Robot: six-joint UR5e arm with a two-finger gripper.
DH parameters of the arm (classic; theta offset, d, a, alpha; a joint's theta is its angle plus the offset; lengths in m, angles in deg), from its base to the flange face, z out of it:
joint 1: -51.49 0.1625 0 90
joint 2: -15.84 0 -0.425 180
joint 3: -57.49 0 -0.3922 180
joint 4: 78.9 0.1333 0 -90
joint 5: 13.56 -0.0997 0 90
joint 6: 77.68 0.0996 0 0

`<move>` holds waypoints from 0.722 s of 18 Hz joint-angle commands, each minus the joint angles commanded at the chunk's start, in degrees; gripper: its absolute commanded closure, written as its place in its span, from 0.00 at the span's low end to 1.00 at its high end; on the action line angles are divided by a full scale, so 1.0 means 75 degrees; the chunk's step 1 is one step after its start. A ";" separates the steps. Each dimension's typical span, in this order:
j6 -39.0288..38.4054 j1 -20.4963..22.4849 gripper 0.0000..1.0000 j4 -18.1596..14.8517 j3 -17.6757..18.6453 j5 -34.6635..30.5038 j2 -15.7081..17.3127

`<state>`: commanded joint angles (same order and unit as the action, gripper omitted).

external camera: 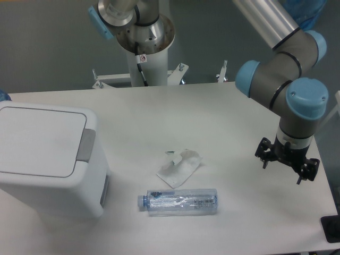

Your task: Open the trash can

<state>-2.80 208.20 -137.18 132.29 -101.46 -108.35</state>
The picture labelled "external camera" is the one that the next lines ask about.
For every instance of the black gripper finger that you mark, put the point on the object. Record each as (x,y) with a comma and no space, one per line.
(265,152)
(308,170)

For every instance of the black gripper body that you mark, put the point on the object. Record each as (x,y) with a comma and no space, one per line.
(290,151)

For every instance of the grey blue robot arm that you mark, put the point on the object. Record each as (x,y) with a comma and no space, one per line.
(280,85)

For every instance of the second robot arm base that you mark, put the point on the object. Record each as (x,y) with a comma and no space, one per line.
(138,26)

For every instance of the white trash can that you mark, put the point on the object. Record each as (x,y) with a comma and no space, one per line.
(52,159)

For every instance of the black device at edge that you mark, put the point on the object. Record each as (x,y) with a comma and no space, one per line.
(330,225)

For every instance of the crumpled white wrapper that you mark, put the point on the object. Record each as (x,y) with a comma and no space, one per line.
(178,166)

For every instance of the clear plastic bottle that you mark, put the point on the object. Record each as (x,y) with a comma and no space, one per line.
(184,202)

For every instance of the blue plastic bag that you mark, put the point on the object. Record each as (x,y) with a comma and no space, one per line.
(304,13)

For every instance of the blue object at left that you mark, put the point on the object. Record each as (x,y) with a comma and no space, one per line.
(4,96)

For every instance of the white frame at right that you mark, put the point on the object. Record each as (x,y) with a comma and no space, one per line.
(333,112)

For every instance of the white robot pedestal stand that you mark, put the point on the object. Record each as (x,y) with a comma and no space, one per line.
(144,70)

